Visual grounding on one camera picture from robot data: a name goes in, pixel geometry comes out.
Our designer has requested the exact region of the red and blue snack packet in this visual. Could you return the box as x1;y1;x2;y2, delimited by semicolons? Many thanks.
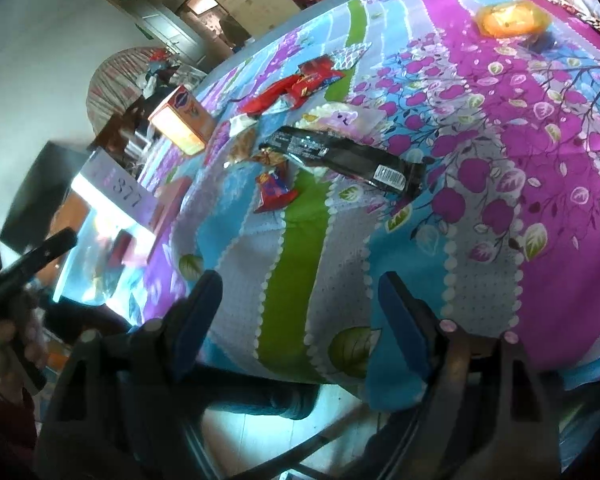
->
251;159;302;215

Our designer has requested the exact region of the orange carton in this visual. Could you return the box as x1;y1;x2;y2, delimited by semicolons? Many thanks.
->
146;85;219;157

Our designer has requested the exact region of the small white snack packet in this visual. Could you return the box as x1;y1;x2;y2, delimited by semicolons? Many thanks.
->
228;111;255;137

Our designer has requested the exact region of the pile of clothes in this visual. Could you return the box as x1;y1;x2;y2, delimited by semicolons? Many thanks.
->
139;49;208;98

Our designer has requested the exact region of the black long snack packet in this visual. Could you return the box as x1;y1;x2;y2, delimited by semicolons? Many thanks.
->
258;126;427;200

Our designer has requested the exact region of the white open cardboard box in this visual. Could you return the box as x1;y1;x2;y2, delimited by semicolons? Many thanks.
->
51;151;183;323

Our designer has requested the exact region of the black television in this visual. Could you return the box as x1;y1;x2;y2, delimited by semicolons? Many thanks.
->
0;141;93;257

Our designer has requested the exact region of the dark wooden desk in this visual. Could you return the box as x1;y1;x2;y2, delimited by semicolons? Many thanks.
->
92;105;153;168

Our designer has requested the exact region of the silver triangular snack packet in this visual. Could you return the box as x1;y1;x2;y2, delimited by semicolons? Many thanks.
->
329;41;372;72

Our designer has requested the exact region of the yellow snack packet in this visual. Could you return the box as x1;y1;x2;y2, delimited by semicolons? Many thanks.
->
476;1;552;39

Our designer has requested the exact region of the person's left hand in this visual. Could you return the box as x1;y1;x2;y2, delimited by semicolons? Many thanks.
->
0;287;50;388

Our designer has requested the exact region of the brown snack packet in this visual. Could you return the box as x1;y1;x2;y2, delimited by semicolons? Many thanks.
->
224;127;259;167

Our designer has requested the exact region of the black metal stool frame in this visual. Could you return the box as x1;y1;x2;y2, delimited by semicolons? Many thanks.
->
215;400;431;480

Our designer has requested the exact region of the round striped screen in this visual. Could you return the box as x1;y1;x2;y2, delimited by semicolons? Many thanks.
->
86;46;167;133

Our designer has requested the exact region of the wooden dresser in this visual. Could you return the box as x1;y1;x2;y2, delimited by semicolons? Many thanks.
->
52;192;93;273

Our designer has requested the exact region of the grey door frame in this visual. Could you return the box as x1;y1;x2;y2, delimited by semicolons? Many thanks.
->
102;0;218;68

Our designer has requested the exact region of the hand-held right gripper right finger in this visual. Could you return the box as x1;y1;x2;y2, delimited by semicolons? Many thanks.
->
377;270;565;480

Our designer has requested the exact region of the red printed snack packet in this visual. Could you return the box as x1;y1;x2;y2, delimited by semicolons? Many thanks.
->
289;54;350;101

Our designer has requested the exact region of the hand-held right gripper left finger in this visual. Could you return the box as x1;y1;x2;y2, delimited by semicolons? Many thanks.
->
32;270;226;480

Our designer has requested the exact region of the pink flat box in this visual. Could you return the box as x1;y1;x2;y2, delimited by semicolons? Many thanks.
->
151;176;194;235

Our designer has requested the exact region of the person's left forearm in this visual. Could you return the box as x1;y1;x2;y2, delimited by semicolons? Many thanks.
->
0;367;38;466

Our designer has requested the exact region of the clear plastic bag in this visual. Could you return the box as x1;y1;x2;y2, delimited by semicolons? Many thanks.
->
299;101;387;147

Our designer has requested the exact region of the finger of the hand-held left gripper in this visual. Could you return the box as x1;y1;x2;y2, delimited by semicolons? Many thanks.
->
0;226;79;291

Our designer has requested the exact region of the long red snack packet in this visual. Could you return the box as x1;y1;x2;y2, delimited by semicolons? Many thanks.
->
239;74;306;117

